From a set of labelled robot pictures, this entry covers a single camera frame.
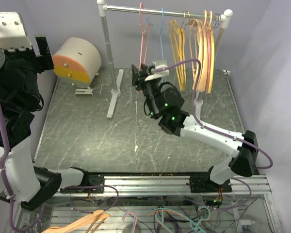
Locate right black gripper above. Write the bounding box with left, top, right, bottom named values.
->
left=132, top=63, right=161, bottom=117

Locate red wire hanger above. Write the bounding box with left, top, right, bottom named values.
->
left=138, top=2, right=150, bottom=71

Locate blue wire hanger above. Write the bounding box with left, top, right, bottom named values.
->
left=146, top=8, right=164, bottom=60

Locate yellow plastic hanger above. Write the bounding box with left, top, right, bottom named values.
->
left=205, top=20, right=219, bottom=94

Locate pink plastic hanger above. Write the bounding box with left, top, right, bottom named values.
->
left=203, top=11, right=215, bottom=94

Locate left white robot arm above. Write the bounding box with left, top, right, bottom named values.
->
left=0, top=35, right=89, bottom=211

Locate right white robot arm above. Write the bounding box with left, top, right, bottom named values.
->
left=131, top=64, right=258, bottom=192

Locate beige drum with orange face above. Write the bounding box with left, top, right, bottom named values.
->
left=52, top=37, right=102, bottom=96

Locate white clothes rack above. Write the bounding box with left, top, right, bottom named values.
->
left=97, top=0, right=233, bottom=118

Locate wooden hanger under table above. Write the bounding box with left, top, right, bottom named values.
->
left=43, top=210, right=111, bottom=233

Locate pink blue hanger under table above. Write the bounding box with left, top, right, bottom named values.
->
left=121, top=211, right=138, bottom=233

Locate teal hanger under table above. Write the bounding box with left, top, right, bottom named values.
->
left=147, top=206, right=211, bottom=233

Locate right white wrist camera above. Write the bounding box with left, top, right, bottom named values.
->
left=145, top=60, right=169, bottom=82

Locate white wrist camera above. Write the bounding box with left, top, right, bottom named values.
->
left=0, top=12, right=32, bottom=51
left=145, top=60, right=169, bottom=82

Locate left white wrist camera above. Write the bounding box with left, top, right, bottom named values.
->
left=0, top=12, right=32, bottom=51

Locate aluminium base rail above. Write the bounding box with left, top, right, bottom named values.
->
left=16, top=174, right=272, bottom=197

